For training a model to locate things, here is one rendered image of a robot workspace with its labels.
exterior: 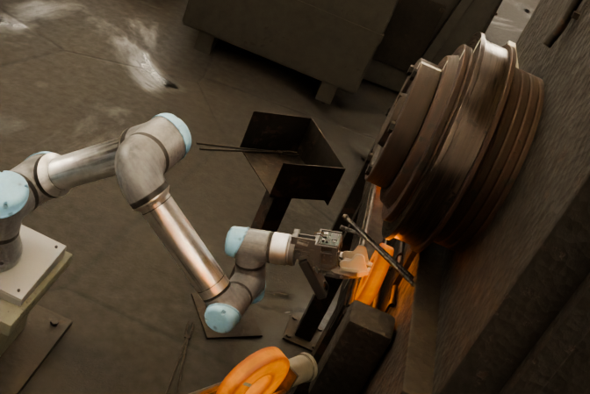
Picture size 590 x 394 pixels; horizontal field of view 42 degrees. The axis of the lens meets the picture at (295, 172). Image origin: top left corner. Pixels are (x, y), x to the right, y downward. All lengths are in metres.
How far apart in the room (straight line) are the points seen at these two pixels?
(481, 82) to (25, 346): 1.49
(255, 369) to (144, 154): 0.55
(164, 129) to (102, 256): 1.01
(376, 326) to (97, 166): 0.78
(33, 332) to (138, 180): 0.83
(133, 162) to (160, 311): 0.96
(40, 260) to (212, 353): 0.67
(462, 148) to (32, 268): 1.18
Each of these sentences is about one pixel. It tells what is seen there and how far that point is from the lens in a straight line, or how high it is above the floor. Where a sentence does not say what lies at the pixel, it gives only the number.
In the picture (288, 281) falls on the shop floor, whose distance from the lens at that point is 2.87.
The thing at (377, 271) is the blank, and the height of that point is 0.79.
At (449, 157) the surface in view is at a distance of 1.41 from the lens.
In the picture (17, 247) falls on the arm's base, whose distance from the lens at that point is 2.07.
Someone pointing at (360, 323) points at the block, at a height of 0.80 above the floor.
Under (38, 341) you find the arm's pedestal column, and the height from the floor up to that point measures 0.02.
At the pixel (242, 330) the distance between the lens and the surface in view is 2.60.
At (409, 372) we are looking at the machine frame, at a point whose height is 0.87.
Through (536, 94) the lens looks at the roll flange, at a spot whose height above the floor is 1.31.
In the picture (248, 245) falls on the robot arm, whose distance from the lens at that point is 1.79.
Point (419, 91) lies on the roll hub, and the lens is 1.50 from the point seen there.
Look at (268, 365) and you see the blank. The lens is 1.43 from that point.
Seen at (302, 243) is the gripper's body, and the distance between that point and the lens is 1.77.
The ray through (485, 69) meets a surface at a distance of 1.48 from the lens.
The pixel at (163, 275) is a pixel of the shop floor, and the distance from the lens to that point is 2.69.
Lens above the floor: 1.76
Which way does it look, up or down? 30 degrees down
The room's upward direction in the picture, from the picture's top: 24 degrees clockwise
